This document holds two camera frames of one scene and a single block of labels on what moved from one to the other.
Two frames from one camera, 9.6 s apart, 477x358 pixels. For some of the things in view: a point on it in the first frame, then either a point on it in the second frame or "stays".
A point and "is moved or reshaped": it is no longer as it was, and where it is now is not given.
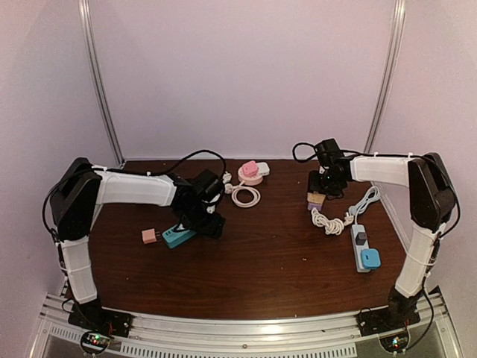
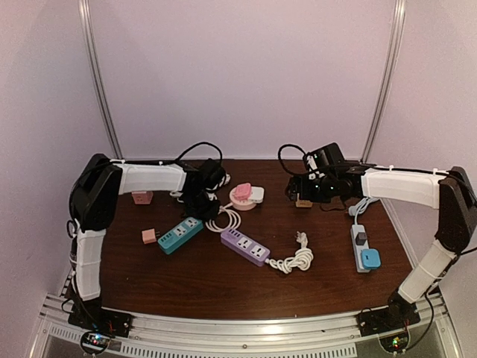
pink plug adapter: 250,168 is moved or reshaped
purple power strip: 314,205 to 247,248
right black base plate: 386,318 stays
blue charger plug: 371,258 stays
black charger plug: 361,238 stays
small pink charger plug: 149,236 stays
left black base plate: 92,315 stays
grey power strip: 355,229 stays
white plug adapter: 263,168 is moved or reshaped
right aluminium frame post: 399,21 stays
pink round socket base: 249,180 is moved or reshaped
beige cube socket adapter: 315,197 is moved or reshaped
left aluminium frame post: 85,17 stays
